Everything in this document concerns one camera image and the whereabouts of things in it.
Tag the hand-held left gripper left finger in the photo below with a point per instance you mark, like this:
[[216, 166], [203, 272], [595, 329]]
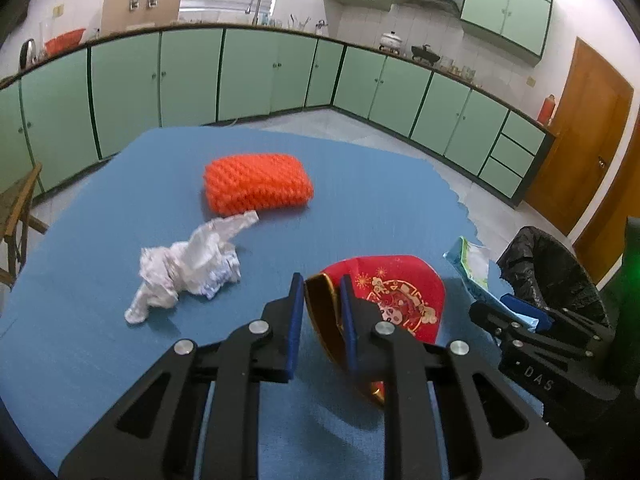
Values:
[[295, 327]]

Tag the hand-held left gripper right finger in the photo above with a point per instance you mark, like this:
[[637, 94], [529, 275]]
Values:
[[350, 322]]

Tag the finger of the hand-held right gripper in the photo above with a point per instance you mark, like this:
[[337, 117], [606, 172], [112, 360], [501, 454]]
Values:
[[505, 327], [560, 322]]

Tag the red paper bowl gold print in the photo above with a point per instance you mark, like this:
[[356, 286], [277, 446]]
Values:
[[400, 285]]

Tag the black trash bin bag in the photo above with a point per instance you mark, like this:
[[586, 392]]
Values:
[[550, 260]]

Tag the light blue snack packet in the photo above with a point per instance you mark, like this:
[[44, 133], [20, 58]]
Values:
[[472, 265]]

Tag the crumpled white tissue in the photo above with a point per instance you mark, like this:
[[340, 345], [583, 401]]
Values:
[[185, 265]]

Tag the orange foam net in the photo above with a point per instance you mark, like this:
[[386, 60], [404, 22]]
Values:
[[255, 182]]

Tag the brown wooden door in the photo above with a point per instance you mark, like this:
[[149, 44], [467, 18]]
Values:
[[585, 135]]

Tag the red fire extinguisher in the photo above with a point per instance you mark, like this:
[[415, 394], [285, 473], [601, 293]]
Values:
[[547, 110]]

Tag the glass jars on counter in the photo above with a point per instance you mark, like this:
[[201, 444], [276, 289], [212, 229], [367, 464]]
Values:
[[457, 70]]

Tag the green lower kitchen cabinets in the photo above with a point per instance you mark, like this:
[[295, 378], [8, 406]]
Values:
[[190, 75]]

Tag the green kitchen cabinets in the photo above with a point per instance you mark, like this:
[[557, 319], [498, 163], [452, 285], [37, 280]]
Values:
[[190, 75], [505, 10]]

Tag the black wok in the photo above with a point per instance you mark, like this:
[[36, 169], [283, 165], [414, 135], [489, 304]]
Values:
[[425, 54]]

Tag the white cooking pot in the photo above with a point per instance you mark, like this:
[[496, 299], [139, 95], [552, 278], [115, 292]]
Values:
[[391, 42]]

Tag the glassware by sink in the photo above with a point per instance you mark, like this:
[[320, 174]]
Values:
[[295, 24]]

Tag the wooden chair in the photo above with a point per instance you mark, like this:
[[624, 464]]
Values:
[[15, 210]]

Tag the green upper kitchen cabinets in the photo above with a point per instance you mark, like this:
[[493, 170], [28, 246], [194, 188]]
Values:
[[505, 10]]

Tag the metal faucet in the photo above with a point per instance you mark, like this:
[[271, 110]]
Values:
[[254, 5]]

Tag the wooden board with clips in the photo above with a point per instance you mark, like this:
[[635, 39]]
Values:
[[117, 15]]

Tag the red plastic basin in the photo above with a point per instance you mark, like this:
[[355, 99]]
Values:
[[65, 41]]

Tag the metal kettle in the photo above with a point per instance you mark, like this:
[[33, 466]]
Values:
[[28, 55]]

